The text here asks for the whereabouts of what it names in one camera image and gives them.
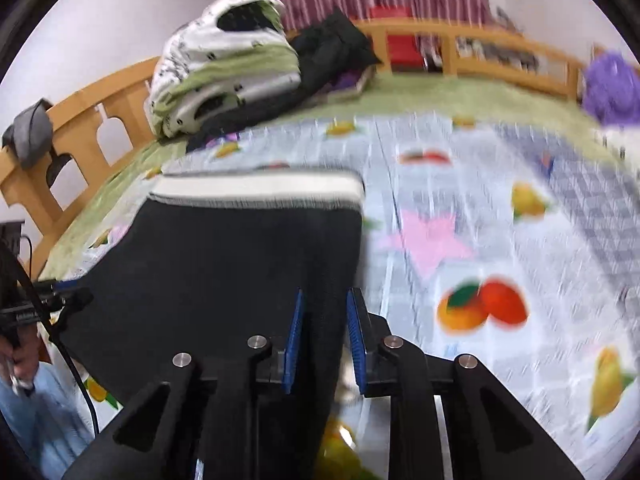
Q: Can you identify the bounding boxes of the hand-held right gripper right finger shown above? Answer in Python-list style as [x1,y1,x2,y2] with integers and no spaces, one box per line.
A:
[346,287,586,480]

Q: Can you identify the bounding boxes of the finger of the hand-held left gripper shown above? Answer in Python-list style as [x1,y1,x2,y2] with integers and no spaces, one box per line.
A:
[35,280,95,333]

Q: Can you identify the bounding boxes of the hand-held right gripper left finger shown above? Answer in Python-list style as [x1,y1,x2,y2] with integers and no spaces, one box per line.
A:
[60,287,307,480]

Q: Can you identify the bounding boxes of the black pants with white stripe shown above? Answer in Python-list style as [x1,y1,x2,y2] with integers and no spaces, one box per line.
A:
[50,170,366,480]

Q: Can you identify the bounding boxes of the person's left hand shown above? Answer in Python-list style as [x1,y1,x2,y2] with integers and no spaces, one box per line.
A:
[0,332,42,397]

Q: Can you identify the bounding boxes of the person's light blue clothing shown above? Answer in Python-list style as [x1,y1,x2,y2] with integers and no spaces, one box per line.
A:
[0,360,96,480]

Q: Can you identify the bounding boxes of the grey hanging cloth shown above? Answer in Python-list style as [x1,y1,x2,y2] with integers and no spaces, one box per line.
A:
[2,99,55,170]

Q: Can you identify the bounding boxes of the fruit print blanket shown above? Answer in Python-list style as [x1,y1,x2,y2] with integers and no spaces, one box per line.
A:
[40,112,640,480]

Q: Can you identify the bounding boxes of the purple book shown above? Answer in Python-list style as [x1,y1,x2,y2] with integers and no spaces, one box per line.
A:
[320,67,376,98]

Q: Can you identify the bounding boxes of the green bed sheet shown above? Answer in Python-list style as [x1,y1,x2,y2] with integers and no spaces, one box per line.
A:
[37,72,640,281]

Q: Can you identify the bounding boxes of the folded white and green quilt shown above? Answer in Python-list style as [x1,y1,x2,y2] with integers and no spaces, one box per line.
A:
[145,0,303,141]

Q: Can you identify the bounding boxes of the black jacket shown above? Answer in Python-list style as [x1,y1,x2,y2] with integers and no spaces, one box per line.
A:
[187,7,383,153]

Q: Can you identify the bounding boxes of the red chair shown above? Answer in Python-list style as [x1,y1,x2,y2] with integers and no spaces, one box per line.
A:
[367,5,416,66]

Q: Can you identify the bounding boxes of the grey cloth pile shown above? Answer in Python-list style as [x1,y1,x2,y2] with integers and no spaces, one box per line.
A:
[455,7,541,73]

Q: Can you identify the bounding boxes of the white dotted pillow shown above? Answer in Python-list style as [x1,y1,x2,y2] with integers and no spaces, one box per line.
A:
[595,127,640,161]

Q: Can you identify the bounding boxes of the purple plush toy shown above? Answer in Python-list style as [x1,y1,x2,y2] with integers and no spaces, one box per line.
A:
[582,50,640,128]

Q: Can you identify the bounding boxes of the black cable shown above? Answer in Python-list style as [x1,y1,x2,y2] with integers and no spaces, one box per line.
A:
[47,330,101,438]

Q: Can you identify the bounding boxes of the wooden bed frame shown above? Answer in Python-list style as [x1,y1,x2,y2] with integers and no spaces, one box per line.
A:
[0,17,606,281]

